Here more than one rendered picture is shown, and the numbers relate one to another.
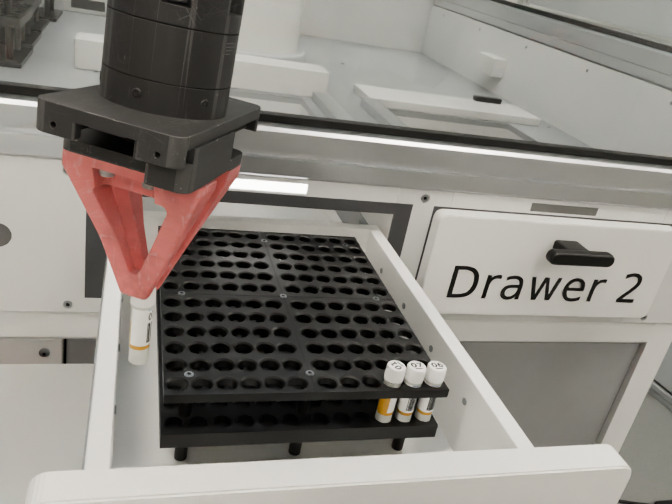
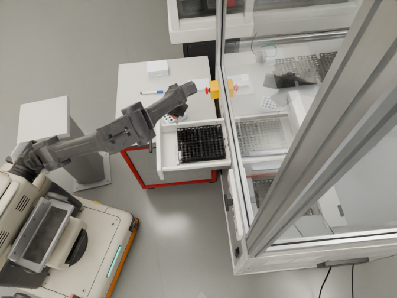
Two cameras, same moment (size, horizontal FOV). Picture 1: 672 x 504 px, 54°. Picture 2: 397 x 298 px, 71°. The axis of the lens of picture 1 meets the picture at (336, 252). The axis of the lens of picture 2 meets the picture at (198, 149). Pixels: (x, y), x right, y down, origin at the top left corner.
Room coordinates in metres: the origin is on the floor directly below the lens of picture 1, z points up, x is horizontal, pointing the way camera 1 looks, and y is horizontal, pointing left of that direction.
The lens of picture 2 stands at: (0.63, -0.61, 2.06)
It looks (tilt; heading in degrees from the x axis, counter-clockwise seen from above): 61 degrees down; 109
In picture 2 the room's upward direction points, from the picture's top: 5 degrees counter-clockwise
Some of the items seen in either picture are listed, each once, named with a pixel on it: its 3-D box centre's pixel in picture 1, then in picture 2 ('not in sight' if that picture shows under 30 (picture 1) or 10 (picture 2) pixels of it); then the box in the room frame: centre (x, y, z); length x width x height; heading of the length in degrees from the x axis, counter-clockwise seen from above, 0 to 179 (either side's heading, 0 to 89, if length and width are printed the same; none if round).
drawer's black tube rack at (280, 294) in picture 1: (277, 331); (200, 144); (0.42, 0.03, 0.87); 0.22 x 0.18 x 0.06; 19
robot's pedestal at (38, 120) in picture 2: not in sight; (71, 149); (-0.54, 0.06, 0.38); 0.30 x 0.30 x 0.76; 27
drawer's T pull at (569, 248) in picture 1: (573, 252); (228, 202); (0.61, -0.23, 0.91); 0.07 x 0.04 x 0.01; 109
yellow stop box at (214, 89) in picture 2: not in sight; (213, 90); (0.41, 0.38, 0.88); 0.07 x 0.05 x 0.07; 109
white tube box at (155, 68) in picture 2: not in sight; (158, 68); (0.01, 0.55, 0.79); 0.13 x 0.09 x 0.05; 20
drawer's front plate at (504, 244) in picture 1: (549, 267); (234, 203); (0.64, -0.23, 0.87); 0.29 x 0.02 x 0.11; 109
